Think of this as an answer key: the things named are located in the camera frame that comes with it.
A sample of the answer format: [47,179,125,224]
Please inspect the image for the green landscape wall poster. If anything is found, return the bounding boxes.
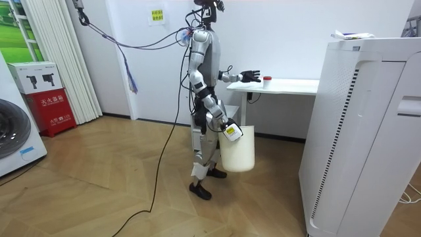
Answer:
[0,0,45,65]

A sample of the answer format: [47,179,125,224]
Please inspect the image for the white desk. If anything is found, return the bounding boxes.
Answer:
[226,78,320,126]

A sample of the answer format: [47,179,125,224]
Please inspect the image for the red fire extinguisher cabinet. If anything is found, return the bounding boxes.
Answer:
[23,88,78,138]

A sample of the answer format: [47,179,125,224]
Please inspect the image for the white washing machine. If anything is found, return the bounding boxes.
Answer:
[0,51,48,178]

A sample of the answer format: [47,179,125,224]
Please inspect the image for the black floor cable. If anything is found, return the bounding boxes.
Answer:
[111,42,192,237]

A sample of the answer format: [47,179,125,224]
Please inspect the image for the white floor cable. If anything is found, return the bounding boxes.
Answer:
[398,182,421,205]

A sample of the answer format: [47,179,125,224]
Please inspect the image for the white package with blue print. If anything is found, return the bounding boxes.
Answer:
[330,30,376,41]

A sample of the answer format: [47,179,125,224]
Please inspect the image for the grey metal rack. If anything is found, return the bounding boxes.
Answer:
[401,14,421,38]

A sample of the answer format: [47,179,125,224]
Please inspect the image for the yellow wall notice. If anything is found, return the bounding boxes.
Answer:
[147,6,166,27]

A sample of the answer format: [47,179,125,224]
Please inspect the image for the cable bundle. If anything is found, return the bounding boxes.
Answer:
[72,0,198,95]

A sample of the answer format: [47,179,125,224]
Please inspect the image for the white plastic bucket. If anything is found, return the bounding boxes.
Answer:
[218,124,256,173]

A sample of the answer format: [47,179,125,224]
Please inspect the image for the white cardboard box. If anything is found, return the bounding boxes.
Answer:
[7,61,64,95]

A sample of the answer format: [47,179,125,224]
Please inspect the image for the robot legs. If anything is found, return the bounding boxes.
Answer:
[188,95,228,201]

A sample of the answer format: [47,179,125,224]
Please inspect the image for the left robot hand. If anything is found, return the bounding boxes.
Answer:
[239,69,262,84]

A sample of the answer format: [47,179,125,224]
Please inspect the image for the white folding curtain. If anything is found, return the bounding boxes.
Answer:
[20,0,103,126]

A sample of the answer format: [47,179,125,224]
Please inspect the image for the robot body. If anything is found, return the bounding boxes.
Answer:
[184,0,228,99]

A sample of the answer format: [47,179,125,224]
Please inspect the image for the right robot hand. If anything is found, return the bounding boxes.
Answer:
[220,118,244,143]

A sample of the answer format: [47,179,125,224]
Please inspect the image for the white air purifier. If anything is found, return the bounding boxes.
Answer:
[298,36,421,237]

